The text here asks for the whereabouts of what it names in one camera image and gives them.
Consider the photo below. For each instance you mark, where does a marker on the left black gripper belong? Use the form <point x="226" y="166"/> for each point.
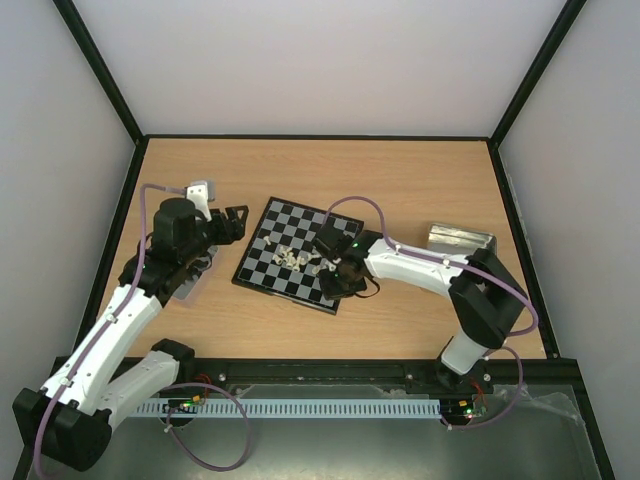
<point x="237" y="229"/>

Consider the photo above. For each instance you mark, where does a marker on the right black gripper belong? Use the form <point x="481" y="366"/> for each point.
<point x="337" y="272"/>

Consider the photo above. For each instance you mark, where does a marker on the white chess piece rook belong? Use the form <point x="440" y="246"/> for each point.
<point x="332" y="265"/>

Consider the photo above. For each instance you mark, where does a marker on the white chess pawn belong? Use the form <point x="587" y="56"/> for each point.
<point x="318" y="269"/>

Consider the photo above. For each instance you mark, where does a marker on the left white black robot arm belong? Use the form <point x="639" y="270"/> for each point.
<point x="72" y="417"/>

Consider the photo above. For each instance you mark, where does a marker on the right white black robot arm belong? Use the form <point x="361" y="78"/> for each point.
<point x="486" y="298"/>

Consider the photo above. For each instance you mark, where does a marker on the white chess piece cluster centre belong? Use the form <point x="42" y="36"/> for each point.
<point x="284" y="256"/>

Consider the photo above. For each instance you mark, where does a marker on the pile of black chess pieces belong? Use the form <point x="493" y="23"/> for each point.
<point x="196" y="268"/>

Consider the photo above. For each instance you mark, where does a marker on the black and grey chessboard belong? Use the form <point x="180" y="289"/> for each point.
<point x="289" y="224"/>

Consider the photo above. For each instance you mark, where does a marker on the left metal tray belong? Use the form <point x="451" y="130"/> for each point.
<point x="188" y="292"/>

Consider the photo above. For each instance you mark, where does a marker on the metal tray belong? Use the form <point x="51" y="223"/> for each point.
<point x="454" y="240"/>
<point x="188" y="292"/>

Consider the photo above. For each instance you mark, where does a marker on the right metal tray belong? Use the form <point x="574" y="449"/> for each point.
<point x="454" y="240"/>

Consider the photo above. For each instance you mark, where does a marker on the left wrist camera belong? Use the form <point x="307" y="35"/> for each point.
<point x="201" y="193"/>

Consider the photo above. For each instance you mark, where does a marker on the black aluminium frame rail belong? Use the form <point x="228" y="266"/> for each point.
<point x="413" y="376"/>

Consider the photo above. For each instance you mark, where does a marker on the light blue cable duct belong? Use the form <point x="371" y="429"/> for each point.
<point x="294" y="409"/>

